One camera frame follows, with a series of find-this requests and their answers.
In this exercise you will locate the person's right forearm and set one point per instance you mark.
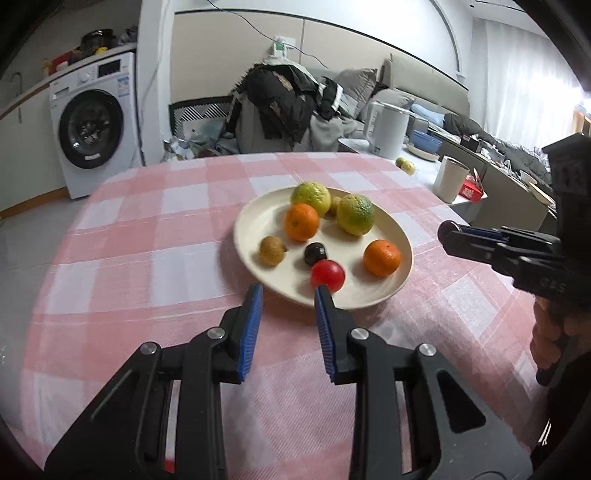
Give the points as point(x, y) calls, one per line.
point(570, 415)

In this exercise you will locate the white cup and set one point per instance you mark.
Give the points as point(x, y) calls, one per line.
point(450, 180)

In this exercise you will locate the chair with patterned backrest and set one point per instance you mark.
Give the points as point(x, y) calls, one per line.
point(198, 115)

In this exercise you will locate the small yellow-green fruit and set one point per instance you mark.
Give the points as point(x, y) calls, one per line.
point(405, 165)

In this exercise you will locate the yellow-green smooth guava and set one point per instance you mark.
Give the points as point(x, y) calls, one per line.
point(354, 214)

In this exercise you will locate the red box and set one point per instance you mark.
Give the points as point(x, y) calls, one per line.
point(473, 190)

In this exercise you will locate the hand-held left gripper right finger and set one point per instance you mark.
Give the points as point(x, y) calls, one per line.
point(325, 337)

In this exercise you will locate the white electric kettle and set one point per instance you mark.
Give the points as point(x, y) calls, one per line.
point(388, 131)

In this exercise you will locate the white wall charger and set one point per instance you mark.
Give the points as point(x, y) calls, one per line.
point(279, 46)

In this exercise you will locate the white small plate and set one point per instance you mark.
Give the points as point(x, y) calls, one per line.
point(422, 156)

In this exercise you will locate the clutter on washing machine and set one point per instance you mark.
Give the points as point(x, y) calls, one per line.
point(92, 46)

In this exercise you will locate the blue bowl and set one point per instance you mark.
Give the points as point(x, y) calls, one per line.
point(427, 141)

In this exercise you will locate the brown longan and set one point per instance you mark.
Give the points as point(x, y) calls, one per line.
point(334, 205)
point(271, 250)

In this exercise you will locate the grey pillow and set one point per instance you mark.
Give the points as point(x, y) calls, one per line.
point(358, 90)

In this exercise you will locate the pink checked tablecloth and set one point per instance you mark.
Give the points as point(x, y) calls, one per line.
point(138, 258)

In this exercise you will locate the cream round plate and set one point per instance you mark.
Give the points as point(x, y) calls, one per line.
point(258, 221)

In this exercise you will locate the pile of dark clothes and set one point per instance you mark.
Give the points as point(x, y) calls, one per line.
point(277, 101)

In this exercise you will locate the dark purple plum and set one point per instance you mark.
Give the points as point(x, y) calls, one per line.
point(315, 253)

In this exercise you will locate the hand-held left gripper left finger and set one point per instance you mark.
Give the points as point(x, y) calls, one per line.
point(247, 337)

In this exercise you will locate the white curtain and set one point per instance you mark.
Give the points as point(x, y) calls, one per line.
point(531, 78)

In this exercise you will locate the person's right hand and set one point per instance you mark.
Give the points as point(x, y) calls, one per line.
point(545, 330)

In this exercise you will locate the red tomato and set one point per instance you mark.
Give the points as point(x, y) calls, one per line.
point(328, 274)

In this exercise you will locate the orange mandarin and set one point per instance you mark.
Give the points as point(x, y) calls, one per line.
point(382, 257)
point(301, 222)

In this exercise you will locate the yellow-green bumpy guava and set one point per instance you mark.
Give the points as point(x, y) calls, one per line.
point(310, 197)

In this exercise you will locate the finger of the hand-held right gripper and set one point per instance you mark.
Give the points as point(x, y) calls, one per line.
point(466, 244)
point(482, 232)

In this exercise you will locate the grey sofa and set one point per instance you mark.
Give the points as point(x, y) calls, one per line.
point(429, 99)

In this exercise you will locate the white washing machine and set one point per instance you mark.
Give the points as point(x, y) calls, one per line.
point(92, 129)

